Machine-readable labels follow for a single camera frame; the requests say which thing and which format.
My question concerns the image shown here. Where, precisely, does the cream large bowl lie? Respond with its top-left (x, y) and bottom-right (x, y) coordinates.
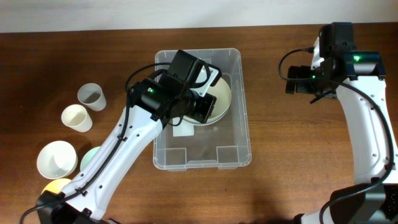
top-left (183, 108), bottom-right (229, 126)
top-left (183, 76), bottom-right (233, 123)

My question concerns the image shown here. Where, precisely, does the clear plastic storage bin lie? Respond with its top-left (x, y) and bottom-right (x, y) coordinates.
top-left (153, 48), bottom-right (252, 171)

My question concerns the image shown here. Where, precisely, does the grey plastic cup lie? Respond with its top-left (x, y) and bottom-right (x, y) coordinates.
top-left (77, 83), bottom-right (106, 111)

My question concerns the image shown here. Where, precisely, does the cream plastic cup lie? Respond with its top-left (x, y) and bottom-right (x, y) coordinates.
top-left (61, 104), bottom-right (93, 133)

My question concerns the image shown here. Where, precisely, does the mint green small bowl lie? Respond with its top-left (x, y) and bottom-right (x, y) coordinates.
top-left (80, 146), bottom-right (100, 171)

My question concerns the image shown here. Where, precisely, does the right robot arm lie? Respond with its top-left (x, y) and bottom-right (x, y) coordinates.
top-left (284, 22), bottom-right (397, 223)

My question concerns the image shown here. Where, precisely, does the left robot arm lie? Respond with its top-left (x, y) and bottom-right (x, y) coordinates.
top-left (21, 50), bottom-right (222, 223)

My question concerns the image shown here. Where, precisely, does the white small bowl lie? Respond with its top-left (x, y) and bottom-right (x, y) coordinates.
top-left (36, 141), bottom-right (78, 180)

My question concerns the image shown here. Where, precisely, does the yellow small bowl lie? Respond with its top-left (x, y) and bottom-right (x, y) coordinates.
top-left (42, 178), bottom-right (72, 194)

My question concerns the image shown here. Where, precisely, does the right black cable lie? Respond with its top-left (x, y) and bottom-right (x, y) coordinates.
top-left (277, 47), bottom-right (396, 224)

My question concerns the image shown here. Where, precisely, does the black cable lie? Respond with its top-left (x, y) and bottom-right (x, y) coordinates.
top-left (19, 62), bottom-right (223, 224)
top-left (277, 47), bottom-right (396, 224)

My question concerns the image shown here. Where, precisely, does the left black cable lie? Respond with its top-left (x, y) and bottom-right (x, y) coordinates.
top-left (19, 62), bottom-right (223, 224)

